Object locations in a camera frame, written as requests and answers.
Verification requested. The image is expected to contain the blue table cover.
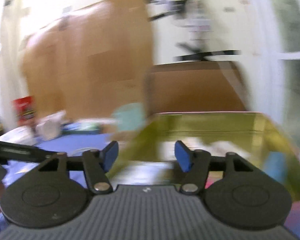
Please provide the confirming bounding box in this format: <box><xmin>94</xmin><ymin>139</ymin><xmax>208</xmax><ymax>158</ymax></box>
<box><xmin>0</xmin><ymin>132</ymin><xmax>127</xmax><ymax>232</ymax></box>

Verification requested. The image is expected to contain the yellow green plastic bin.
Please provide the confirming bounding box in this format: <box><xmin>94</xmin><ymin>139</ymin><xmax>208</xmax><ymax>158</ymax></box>
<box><xmin>109</xmin><ymin>112</ymin><xmax>300</xmax><ymax>202</ymax></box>

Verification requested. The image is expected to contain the black metal stand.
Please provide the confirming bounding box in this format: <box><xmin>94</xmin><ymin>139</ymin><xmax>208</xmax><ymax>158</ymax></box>
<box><xmin>134</xmin><ymin>0</ymin><xmax>241</xmax><ymax>62</ymax></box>

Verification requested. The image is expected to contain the white tissue pack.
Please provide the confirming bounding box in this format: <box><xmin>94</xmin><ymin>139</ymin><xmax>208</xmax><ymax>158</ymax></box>
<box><xmin>0</xmin><ymin>127</ymin><xmax>33</xmax><ymax>146</ymax></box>

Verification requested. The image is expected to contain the bagged stack of white cups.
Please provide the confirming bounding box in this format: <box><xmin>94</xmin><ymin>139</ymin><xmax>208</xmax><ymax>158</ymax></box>
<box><xmin>36</xmin><ymin>111</ymin><xmax>66</xmax><ymax>141</ymax></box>

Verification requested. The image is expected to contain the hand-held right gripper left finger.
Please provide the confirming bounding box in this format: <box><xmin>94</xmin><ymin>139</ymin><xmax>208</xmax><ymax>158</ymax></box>
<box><xmin>39</xmin><ymin>141</ymin><xmax>119</xmax><ymax>195</ymax></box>

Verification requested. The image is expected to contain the light teal object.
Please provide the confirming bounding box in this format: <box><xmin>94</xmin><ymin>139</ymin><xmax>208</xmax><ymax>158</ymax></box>
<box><xmin>112</xmin><ymin>102</ymin><xmax>147</xmax><ymax>133</ymax></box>

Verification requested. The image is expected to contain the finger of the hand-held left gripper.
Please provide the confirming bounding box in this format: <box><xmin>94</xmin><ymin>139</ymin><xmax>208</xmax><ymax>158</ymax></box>
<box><xmin>0</xmin><ymin>140</ymin><xmax>59</xmax><ymax>165</ymax></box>

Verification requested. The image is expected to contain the red printed box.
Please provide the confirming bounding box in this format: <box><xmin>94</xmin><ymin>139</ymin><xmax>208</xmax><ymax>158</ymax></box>
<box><xmin>12</xmin><ymin>95</ymin><xmax>37</xmax><ymax>128</ymax></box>

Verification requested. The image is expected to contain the blue green toothpaste box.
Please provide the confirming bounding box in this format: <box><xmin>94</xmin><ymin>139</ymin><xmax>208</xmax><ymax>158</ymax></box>
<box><xmin>62</xmin><ymin>122</ymin><xmax>101</xmax><ymax>135</ymax></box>

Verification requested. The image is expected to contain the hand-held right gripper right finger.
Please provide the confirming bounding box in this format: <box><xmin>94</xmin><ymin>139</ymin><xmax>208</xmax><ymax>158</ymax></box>
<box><xmin>174</xmin><ymin>141</ymin><xmax>255</xmax><ymax>195</ymax></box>

